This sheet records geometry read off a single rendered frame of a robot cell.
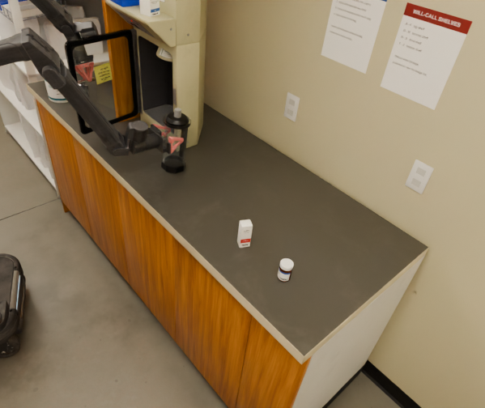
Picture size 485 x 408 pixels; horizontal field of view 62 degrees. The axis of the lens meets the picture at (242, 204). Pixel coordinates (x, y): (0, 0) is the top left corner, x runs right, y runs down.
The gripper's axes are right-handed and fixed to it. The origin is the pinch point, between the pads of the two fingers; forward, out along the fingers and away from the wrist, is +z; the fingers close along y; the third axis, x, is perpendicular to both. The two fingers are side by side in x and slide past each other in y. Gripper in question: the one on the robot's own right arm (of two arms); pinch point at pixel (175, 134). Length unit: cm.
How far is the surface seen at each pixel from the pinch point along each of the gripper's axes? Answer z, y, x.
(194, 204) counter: -6.9, -24.5, 16.1
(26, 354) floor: -70, 18, 115
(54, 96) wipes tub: -16, 81, 15
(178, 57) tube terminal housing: 7.4, 10.4, -26.7
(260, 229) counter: 4, -50, 15
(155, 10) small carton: 0.4, 16.4, -42.4
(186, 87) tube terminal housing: 12.0, 10.1, -14.2
